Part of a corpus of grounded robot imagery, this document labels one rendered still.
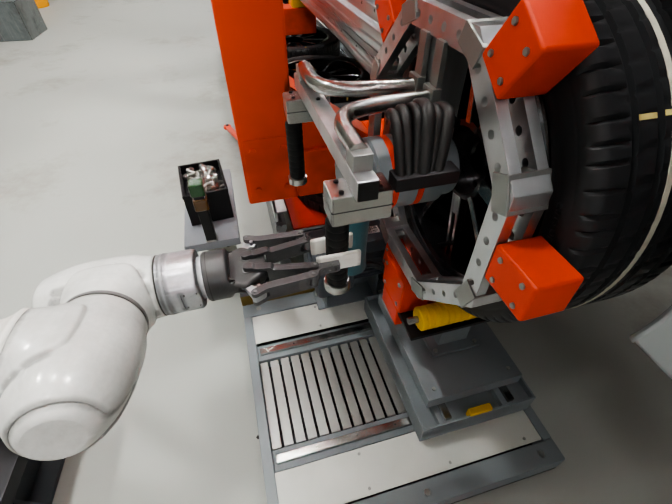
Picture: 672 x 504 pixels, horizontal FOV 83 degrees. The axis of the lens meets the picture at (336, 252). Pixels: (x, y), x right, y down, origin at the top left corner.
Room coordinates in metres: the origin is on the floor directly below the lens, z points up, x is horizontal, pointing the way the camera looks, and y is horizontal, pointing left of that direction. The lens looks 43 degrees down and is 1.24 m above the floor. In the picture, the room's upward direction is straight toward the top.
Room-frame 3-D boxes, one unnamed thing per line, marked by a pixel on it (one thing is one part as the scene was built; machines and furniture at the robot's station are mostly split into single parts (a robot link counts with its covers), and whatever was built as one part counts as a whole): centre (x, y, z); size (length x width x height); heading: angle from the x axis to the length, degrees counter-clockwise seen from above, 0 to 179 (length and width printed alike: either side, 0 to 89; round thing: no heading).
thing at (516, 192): (0.67, -0.18, 0.85); 0.54 x 0.07 x 0.54; 16
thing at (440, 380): (0.71, -0.35, 0.32); 0.40 x 0.30 x 0.28; 16
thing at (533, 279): (0.36, -0.27, 0.85); 0.09 x 0.08 x 0.07; 16
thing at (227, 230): (1.09, 0.45, 0.44); 0.43 x 0.17 x 0.03; 16
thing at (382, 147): (0.65, -0.11, 0.85); 0.21 x 0.14 x 0.14; 106
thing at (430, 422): (0.71, -0.35, 0.13); 0.50 x 0.36 x 0.10; 16
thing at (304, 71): (0.73, -0.04, 1.03); 0.19 x 0.18 x 0.11; 106
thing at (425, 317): (0.58, -0.31, 0.51); 0.29 x 0.06 x 0.06; 106
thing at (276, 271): (0.39, 0.08, 0.83); 0.11 x 0.01 x 0.04; 94
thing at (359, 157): (0.54, -0.09, 1.03); 0.19 x 0.18 x 0.11; 106
